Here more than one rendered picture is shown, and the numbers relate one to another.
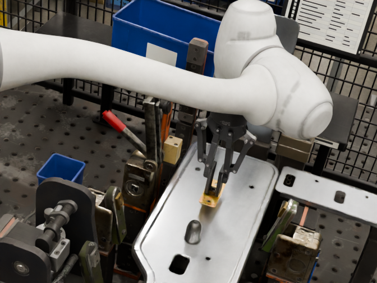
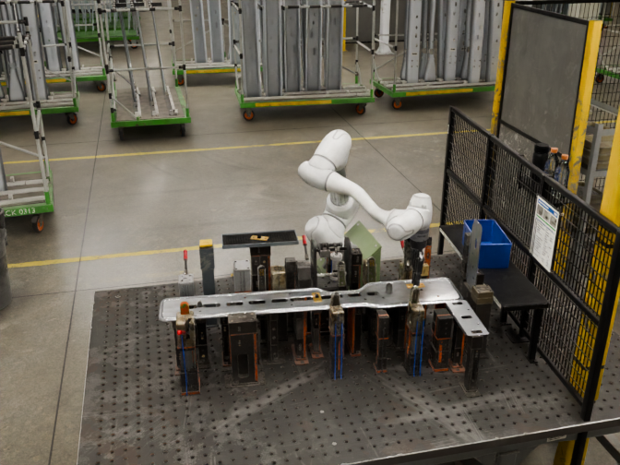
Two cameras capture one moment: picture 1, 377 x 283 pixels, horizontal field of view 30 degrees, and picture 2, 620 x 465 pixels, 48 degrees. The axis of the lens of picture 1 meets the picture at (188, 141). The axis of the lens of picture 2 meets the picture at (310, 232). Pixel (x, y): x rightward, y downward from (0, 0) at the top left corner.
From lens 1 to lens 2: 2.62 m
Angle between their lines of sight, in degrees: 59
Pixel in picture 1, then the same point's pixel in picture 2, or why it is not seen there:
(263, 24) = (416, 201)
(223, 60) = not seen: hidden behind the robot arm
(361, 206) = (468, 323)
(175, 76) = (367, 201)
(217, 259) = (386, 299)
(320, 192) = (461, 312)
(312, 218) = (445, 316)
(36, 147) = not seen: hidden behind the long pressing
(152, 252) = (371, 287)
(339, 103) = (535, 298)
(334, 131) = (506, 301)
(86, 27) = not seen: hidden behind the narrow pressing
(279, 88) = (390, 216)
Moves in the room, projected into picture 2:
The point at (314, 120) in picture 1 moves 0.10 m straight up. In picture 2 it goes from (390, 229) to (392, 207)
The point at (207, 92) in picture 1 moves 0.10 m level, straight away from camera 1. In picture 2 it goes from (370, 209) to (391, 206)
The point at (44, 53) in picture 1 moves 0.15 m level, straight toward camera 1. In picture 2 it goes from (341, 183) to (315, 190)
